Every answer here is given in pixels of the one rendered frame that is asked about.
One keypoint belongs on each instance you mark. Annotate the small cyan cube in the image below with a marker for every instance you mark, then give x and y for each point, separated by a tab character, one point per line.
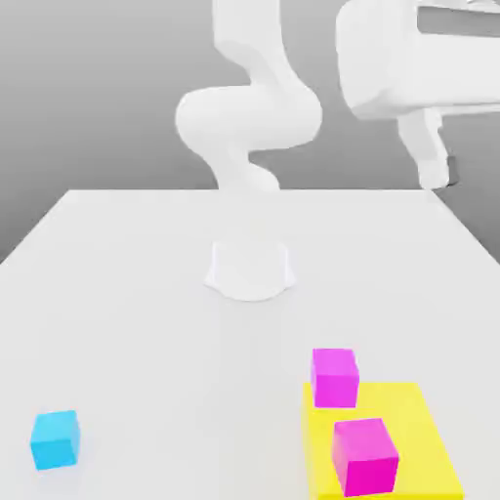
54	441

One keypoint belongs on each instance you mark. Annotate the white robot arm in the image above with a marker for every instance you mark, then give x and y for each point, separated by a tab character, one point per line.
250	113

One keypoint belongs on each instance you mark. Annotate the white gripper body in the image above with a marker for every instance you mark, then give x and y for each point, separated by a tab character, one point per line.
375	66

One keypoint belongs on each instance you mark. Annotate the small magenta cube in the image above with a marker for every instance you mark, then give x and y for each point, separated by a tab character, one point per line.
336	381
365	461

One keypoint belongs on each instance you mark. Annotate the large yellow box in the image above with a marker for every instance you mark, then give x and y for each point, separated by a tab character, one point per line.
422	437

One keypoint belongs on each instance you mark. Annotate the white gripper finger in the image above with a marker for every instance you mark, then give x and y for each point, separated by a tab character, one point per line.
427	156

